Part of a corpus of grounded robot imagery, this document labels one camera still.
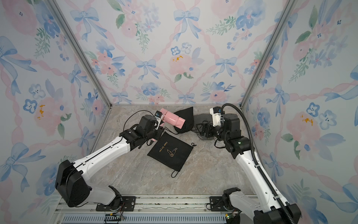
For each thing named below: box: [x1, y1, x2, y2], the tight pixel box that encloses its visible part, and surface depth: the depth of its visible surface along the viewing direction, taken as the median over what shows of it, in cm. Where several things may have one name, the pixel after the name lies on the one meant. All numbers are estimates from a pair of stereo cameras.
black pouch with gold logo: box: [146, 131, 194, 172], surface depth 95 cm
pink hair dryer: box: [159, 107, 186, 129], surface depth 81 cm
